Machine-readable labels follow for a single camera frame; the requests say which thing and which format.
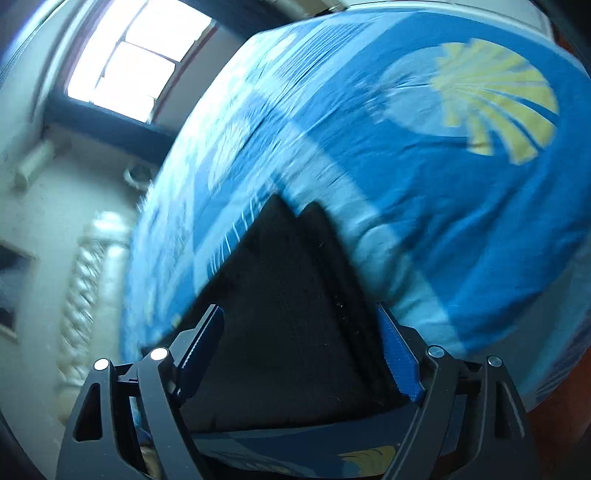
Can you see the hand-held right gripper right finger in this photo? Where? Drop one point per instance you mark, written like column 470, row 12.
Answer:
column 397, row 355

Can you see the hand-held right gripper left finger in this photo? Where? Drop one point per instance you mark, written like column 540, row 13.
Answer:
column 203, row 350

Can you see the blue printed bed sheet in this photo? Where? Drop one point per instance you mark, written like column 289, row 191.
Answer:
column 415, row 207

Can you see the white wall fixture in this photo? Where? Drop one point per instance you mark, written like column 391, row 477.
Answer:
column 37, row 161

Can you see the bright window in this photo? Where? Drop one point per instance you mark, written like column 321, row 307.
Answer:
column 124, row 60

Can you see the brown bed base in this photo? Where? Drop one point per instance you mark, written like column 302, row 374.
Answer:
column 563, row 415

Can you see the cream tufted leather headboard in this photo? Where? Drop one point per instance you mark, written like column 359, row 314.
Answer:
column 87, row 286

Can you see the black pants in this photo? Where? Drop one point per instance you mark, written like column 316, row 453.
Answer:
column 286, row 323

